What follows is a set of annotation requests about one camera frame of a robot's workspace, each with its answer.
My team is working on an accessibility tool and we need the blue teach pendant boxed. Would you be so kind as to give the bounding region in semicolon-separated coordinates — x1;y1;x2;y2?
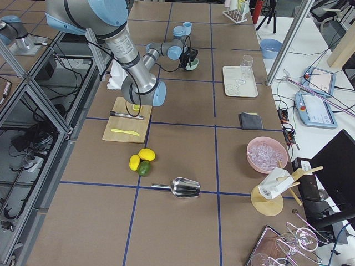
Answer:
301;66;336;98
295;93;338;129

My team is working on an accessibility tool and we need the black tripod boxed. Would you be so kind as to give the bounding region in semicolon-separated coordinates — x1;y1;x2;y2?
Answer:
256;0;277;34

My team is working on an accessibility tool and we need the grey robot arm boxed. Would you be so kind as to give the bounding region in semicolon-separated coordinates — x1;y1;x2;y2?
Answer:
1;15;39;56
45;1;192;106

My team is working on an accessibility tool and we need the pink bowl with ice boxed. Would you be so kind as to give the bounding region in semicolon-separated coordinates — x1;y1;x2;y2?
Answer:
246;137;288;174

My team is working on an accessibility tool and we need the yellow lemon upper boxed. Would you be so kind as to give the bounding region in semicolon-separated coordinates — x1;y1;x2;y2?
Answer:
138;148;156;161

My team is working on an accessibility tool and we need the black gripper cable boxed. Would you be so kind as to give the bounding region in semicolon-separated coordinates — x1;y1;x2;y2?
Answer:
156;35;192;73

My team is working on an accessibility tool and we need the lemon half slice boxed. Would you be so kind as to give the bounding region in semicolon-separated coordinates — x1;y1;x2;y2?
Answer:
132;104;141;111

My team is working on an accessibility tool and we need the green lime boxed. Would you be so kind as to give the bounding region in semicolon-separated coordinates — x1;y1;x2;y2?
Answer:
137;161;151;176

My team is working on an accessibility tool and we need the blue teach pendant near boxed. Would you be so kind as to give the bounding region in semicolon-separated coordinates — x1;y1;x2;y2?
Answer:
295;93;338;129

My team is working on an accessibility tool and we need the grey folded cloth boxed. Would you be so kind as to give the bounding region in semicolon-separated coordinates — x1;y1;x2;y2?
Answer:
239;112;263;130

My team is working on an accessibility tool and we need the cream bear tray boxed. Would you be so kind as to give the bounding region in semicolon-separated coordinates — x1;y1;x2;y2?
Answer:
222;66;258;98

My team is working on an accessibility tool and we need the glass rack with glasses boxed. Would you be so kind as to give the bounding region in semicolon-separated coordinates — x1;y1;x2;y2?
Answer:
245;209;329;265

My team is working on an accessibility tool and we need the clear wine glass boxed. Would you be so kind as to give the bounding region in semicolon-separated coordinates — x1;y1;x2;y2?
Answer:
236;55;253;85

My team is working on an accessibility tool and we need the yellow lemon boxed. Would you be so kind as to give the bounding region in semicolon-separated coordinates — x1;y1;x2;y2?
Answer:
138;148;156;161
129;154;141;171

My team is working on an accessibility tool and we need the blue teach pendant far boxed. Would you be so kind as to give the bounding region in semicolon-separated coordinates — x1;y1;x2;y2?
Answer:
301;66;336;98

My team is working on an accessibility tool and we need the wooden cutting board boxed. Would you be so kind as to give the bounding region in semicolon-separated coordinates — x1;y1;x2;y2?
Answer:
102;97;152;143

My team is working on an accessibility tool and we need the black monitor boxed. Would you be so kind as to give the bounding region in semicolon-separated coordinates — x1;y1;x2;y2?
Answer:
292;129;354;229

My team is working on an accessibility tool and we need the white carton on stand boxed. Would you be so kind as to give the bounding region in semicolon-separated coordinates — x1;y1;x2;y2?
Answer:
258;167;294;200

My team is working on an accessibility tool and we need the aluminium frame post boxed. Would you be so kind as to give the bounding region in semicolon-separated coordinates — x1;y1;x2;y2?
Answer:
266;0;315;86

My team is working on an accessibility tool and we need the light blue plastic cup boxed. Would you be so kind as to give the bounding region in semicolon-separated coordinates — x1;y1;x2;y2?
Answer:
183;22;192;35

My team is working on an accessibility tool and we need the blue basin bowl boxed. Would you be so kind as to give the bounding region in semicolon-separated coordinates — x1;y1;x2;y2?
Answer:
260;39;282;59

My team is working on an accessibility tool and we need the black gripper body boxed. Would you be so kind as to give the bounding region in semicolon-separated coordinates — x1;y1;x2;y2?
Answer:
179;47;198;67

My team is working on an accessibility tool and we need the yellow plastic knife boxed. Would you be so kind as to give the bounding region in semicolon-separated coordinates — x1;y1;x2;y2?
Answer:
110;128;140;136

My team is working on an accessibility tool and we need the yellow lemon lower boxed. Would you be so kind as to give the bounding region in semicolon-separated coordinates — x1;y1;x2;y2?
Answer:
129;154;141;171

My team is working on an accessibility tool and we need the steel ice scoop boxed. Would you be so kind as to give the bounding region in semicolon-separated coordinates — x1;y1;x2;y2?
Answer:
151;177;200;198

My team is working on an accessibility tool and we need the wooden mug stand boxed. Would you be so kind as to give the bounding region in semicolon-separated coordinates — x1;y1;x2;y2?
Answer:
251;166;323;216

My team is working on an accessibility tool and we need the green bowl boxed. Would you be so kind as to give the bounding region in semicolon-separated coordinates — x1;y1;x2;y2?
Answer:
186;58;199;71

